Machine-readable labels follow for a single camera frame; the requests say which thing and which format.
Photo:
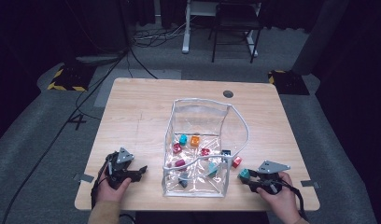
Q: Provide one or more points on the long blue toy block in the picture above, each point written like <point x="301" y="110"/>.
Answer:
<point x="226" y="153"/>

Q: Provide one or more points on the red toy block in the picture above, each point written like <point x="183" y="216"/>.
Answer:
<point x="205" y="151"/>
<point x="237" y="161"/>

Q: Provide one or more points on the teal toy block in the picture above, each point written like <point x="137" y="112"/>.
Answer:
<point x="183" y="139"/>
<point x="213" y="168"/>
<point x="244" y="174"/>

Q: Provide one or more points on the grey tape strip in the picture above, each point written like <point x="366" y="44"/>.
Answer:
<point x="310" y="184"/>
<point x="86" y="178"/>

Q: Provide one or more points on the clear plastic box white trim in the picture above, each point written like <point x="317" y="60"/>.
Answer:
<point x="198" y="118"/>

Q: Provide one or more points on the white desk frame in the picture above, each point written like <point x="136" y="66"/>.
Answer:
<point x="186" y="31"/>

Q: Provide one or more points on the dark blue sloped toy block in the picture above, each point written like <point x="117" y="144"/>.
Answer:
<point x="183" y="181"/>

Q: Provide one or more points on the black yellow striped plate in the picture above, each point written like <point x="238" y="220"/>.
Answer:
<point x="70" y="79"/>
<point x="288" y="82"/>

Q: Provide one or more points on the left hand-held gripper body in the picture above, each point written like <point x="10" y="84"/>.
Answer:
<point x="124" y="156"/>

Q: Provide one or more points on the grey flat stand base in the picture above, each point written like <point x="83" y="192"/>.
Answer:
<point x="98" y="59"/>

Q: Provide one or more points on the crimson toy block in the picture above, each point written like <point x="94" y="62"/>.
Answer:
<point x="177" y="148"/>

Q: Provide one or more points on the magenta toy block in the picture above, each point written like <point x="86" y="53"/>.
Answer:
<point x="180" y="163"/>

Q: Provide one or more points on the person's right hand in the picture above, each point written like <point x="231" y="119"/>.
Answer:
<point x="282" y="202"/>

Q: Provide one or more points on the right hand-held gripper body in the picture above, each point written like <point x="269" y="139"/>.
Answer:
<point x="272" y="167"/>

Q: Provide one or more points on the grey curtain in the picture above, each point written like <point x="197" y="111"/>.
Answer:
<point x="319" y="34"/>

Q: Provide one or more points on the orange toy block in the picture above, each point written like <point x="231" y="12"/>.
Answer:
<point x="195" y="141"/>

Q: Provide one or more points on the person's left hand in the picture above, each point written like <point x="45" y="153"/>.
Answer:
<point x="110" y="193"/>

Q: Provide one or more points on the black chair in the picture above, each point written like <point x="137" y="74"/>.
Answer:
<point x="235" y="18"/>

